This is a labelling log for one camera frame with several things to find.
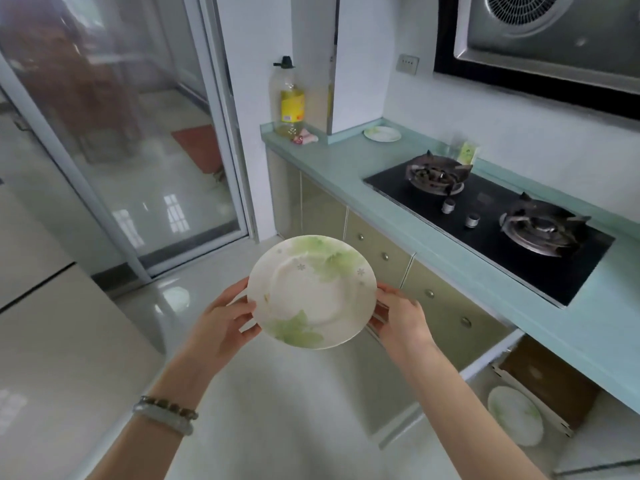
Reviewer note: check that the red floor mat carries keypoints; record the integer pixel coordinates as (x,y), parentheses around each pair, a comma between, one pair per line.
(197,147)

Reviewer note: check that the person's left forearm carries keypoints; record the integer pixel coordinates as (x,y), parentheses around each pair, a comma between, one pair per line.
(125,459)

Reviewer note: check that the pink dish cloth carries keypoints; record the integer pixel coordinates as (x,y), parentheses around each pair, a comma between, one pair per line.
(305,138)

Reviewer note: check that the small green yellow box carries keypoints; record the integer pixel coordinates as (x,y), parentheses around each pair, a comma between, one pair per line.
(468,153)

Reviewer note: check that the yellow label cooking oil bottle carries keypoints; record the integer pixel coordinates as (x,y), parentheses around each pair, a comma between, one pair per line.
(289,109)

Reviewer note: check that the sliding glass door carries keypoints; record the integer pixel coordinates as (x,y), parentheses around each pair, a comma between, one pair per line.
(125,194)

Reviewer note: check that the brown wooden furniture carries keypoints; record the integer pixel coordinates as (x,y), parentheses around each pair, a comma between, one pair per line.
(65,69)

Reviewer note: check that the person's right forearm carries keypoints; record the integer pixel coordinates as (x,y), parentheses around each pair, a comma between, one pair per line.
(465,419)

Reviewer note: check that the metal corner strip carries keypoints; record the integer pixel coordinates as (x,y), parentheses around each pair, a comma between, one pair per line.
(332,69)

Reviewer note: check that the white green leaf plate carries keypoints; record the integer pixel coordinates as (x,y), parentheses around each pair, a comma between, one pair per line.
(310,294)
(382,134)
(515,417)

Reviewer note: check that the black steel range hood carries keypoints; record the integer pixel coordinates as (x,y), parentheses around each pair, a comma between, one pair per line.
(550,34)

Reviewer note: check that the brown cardboard sheet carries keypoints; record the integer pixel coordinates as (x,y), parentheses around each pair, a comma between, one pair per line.
(550,379)

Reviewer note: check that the grey wall socket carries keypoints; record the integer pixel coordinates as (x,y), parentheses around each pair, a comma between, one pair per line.
(407,63)

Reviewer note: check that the metal gas burner grate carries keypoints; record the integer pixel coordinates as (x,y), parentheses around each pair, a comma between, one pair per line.
(542,227)
(435,174)

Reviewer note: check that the pale green jade bangle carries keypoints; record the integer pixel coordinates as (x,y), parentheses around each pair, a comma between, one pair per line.
(160,418)

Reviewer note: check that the person's right hand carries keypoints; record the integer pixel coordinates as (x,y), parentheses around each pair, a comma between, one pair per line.
(402,329)

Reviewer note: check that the black glass gas stove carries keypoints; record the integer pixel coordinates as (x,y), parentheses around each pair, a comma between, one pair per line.
(490,229)

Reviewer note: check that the beige refrigerator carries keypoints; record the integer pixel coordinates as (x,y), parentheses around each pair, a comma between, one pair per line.
(60,344)

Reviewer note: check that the person's left hand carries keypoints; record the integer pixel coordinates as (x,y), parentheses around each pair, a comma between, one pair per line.
(220,334)

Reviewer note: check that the silver stove knob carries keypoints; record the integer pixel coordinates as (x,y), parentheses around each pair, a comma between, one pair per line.
(448,206)
(472,221)

